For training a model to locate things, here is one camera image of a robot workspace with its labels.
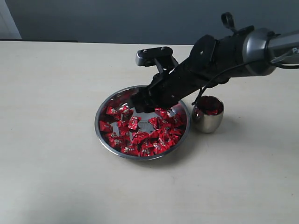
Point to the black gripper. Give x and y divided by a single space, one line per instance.
167 91

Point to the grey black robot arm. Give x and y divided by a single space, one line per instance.
211 62

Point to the round stainless steel plate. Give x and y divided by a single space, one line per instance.
152 136

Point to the stainless steel cup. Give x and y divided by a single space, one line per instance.
207 114

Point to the red wrapped candy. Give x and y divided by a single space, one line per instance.
130 150
112 111
176 131
133 122
105 127

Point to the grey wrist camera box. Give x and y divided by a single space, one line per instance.
149 57

